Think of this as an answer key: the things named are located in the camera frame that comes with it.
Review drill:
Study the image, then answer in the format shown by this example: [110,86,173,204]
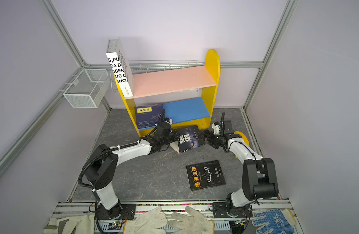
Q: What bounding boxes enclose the yellow toy banana bunch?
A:
[234,131,250,146]

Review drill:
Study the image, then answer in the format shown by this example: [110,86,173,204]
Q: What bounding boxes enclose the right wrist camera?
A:
[211,122,222,136]

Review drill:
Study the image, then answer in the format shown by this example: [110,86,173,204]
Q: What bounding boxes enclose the yellow bookshelf pink blue shelves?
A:
[121,49,221,137]

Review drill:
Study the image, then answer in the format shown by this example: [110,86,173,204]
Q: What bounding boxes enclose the white wire basket behind shelf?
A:
[110,59,205,94]

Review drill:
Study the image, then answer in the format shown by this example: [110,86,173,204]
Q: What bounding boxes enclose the white book black lettering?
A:
[106,38,134,98]

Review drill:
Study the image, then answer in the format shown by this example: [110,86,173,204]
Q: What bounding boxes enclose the blue dotted work glove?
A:
[252,209,297,234]

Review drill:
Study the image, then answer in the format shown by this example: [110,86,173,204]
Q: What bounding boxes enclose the blue book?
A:
[135,104,164,131]

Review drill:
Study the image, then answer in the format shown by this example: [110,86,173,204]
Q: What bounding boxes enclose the white work glove centre-left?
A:
[123,206,168,234]

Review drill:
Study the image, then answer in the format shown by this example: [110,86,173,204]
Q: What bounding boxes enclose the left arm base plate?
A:
[96,203,136,220]

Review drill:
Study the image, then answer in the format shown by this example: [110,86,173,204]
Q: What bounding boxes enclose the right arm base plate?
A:
[209,201,253,218]

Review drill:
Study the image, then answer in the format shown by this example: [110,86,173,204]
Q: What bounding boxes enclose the white work glove centre-right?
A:
[168,206,215,234]

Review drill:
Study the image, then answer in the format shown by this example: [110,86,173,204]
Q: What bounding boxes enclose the black book yellow title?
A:
[186,160,226,191]

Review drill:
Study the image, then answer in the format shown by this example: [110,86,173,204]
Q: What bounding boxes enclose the black wolf cover book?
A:
[170,125,205,154]

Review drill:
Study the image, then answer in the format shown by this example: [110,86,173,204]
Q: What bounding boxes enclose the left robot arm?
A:
[78,121,175,218]

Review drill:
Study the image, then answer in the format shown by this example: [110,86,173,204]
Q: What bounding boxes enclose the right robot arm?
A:
[200,121,279,212]

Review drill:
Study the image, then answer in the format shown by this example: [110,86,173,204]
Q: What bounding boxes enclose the white mesh wall basket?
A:
[63,68,111,109]

